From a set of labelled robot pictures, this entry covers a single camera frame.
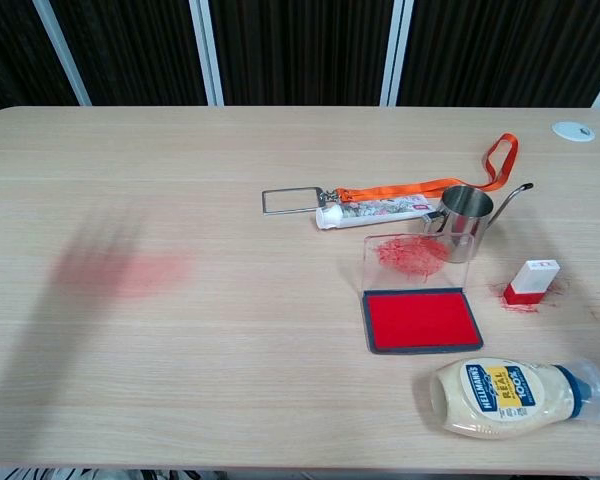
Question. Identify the red ink pad clear lid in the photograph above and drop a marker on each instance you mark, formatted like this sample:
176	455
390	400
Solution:
420	320

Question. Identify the floral toothpaste tube white cap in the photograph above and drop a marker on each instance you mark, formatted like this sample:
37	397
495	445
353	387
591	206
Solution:
375	210

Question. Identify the Hellmann's mayonnaise squeeze bottle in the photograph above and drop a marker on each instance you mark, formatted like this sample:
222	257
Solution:
505	400

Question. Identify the clear badge holder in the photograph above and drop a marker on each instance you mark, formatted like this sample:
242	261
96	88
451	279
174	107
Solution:
290	201

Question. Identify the red and white stamper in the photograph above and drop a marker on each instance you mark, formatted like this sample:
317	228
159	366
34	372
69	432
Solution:
536	277

